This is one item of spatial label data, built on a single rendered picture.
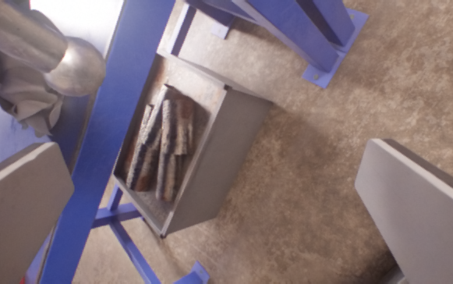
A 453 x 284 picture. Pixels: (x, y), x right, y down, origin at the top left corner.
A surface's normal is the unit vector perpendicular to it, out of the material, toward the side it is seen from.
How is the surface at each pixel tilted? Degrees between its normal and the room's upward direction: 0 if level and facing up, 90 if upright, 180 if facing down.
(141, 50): 90
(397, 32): 0
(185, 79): 0
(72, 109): 0
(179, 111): 50
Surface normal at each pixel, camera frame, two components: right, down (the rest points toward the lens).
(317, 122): -0.59, -0.02
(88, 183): 0.68, 0.53
